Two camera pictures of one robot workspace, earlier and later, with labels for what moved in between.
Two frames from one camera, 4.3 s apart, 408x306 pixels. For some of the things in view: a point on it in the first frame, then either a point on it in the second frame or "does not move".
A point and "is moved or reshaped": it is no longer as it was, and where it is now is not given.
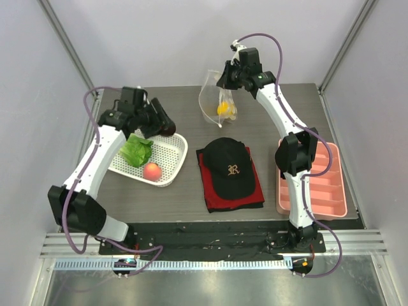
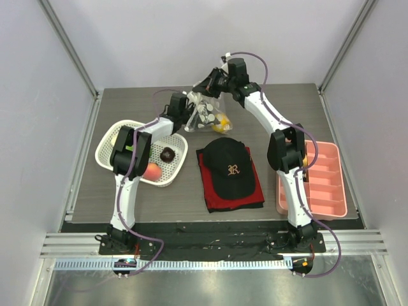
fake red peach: [152, 172] does not move
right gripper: [227, 78] -> [208, 85]
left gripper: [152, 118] -> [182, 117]
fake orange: [225, 108] -> [224, 125]
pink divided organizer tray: [327, 192] does not move
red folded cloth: [217, 204] does not move
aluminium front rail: [58, 245] does not move
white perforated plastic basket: [168, 152] does not move
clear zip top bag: [217, 104] is moved or reshaped
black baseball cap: [231, 169] does not move
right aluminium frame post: [364, 10] does not move
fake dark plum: [167, 130] is moved or reshaped
